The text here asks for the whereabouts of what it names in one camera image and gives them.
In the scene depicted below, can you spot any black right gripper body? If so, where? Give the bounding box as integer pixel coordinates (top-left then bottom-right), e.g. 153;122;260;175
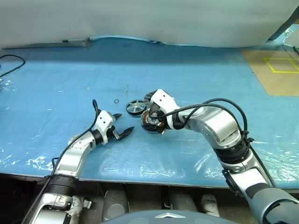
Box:
149;104;168;126

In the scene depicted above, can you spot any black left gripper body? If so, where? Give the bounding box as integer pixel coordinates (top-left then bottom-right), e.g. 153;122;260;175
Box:
107;125;120;141

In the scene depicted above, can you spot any round motor housing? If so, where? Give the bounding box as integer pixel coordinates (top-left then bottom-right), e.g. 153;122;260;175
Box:
140;110;168;135

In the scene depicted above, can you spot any black silver spoked rotor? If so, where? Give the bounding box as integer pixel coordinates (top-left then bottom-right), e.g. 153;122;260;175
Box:
126;99;147;115

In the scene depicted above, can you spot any blue plastic table cover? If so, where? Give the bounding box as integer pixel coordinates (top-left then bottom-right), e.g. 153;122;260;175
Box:
0;35;299;190

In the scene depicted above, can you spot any grey rounded shape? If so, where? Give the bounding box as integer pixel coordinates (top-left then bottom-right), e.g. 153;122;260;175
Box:
168;186;197;211
103;183;128;220

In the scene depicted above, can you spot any grey robot torso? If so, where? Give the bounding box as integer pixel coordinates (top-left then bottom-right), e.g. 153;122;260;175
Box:
100;209;241;224

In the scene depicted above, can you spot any pale rounded shape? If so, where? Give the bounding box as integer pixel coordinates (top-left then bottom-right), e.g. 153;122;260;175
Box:
200;193;221;218

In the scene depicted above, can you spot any white backdrop sheet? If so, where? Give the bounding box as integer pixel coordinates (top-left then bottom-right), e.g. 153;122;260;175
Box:
0;0;299;50

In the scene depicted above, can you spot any long grey metal bar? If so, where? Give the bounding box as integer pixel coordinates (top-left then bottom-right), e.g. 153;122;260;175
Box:
2;36;91;50

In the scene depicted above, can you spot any yellow tape square outline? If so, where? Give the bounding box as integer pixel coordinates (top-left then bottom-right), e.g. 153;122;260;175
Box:
264;57;299;74

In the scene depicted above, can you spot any brown cardboard sheet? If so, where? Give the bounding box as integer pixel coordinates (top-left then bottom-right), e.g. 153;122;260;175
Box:
242;48;299;97

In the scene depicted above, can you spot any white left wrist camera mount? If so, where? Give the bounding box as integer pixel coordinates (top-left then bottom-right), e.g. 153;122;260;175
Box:
94;111;116;144

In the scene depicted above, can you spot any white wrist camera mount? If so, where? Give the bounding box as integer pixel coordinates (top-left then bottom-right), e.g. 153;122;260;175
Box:
94;111;116;144
149;89;182;130

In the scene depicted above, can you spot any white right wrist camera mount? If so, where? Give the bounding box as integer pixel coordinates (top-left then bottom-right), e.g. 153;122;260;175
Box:
149;89;182;130

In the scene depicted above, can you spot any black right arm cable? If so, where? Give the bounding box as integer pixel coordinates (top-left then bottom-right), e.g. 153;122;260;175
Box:
163;98;278;189

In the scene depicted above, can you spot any thin black loose cable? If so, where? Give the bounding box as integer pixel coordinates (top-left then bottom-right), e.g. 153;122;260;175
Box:
0;55;26;78

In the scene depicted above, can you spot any silver metal bracket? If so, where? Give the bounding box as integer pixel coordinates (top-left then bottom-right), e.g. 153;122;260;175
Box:
281;25;299;52

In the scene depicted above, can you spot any teal diagonal frame strut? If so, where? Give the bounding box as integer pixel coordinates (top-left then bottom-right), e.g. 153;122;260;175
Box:
271;4;299;42

